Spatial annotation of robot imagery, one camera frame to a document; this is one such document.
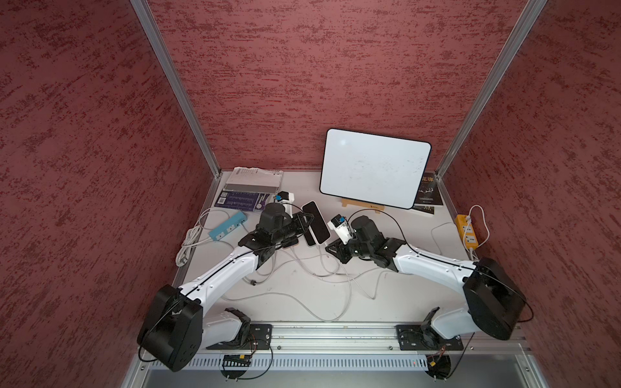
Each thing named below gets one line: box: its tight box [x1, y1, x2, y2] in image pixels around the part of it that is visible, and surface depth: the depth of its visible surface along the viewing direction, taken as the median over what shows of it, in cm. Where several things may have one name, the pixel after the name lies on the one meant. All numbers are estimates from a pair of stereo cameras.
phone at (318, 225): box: [300, 200, 332, 245], surface depth 83 cm
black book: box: [413, 171, 444, 215], surface depth 109 cm
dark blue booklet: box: [214, 190, 271, 211], surface depth 108 cm
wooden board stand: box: [340, 198, 385, 215], surface depth 105 cm
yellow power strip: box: [455, 214, 479, 250], surface depth 98 cm
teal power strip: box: [208, 210, 248, 241], surface depth 99 cm
